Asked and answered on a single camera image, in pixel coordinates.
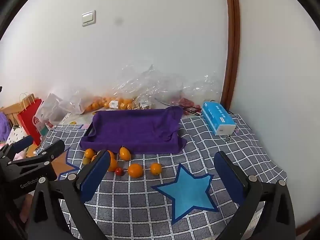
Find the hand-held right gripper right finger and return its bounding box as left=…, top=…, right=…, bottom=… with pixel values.
left=214, top=151, right=297, bottom=240

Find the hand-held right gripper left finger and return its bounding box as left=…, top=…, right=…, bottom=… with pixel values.
left=27, top=150, right=112, bottom=240

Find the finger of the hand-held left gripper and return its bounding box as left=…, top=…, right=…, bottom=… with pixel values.
left=0, top=135, right=34, bottom=160
left=37, top=139, right=65, bottom=163

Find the purple towel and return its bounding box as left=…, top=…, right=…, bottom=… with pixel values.
left=79, top=106, right=187, bottom=155

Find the clear bag with red fruits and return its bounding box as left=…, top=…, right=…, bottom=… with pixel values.
left=172, top=72, right=222, bottom=115

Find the white spotted cloth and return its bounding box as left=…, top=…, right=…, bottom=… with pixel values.
left=5, top=126, right=30, bottom=153

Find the red paper bag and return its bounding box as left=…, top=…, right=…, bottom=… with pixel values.
left=17, top=93, right=44, bottom=145

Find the purple plush cloth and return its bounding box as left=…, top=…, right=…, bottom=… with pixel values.
left=0, top=112, right=12, bottom=142

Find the pale printed sheet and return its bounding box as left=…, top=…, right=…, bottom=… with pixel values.
left=54, top=111, right=94, bottom=130

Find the wooden chair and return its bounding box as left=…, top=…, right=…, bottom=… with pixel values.
left=0, top=99, right=29, bottom=127

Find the white plastic bag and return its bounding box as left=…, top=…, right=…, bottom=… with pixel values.
left=35, top=93, right=63, bottom=128

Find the grey checked star blanket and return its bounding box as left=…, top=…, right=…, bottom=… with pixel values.
left=32, top=112, right=288, bottom=240

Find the clear bag of small oranges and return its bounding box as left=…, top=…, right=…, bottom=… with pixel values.
left=102, top=95, right=137, bottom=111
left=60, top=94, right=104, bottom=115

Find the blue tissue pack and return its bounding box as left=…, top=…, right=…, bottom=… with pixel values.
left=201, top=101, right=237, bottom=136

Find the crumpled clear plastic bag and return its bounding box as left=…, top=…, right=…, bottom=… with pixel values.
left=112, top=64, right=184, bottom=110

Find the white light switch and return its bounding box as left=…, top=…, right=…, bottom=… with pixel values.
left=82, top=10, right=96, bottom=27

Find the brown wooden door frame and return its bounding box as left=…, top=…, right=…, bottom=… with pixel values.
left=220, top=0, right=241, bottom=110

